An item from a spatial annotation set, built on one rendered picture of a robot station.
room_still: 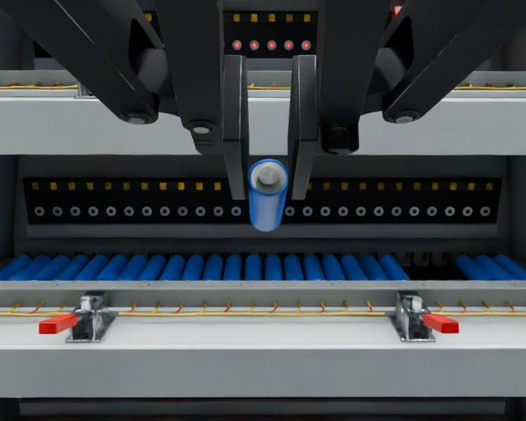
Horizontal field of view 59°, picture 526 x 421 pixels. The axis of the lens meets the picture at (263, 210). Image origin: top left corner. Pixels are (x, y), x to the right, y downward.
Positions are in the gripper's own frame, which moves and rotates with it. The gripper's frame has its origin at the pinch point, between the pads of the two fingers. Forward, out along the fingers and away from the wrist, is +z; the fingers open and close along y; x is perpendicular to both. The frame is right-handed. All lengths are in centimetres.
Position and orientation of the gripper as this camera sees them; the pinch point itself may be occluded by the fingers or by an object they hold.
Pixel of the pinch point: (269, 139)
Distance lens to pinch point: 18.3
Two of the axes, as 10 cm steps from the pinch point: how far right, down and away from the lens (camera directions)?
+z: 0.1, 2.4, 9.7
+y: -10.0, 0.0, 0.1
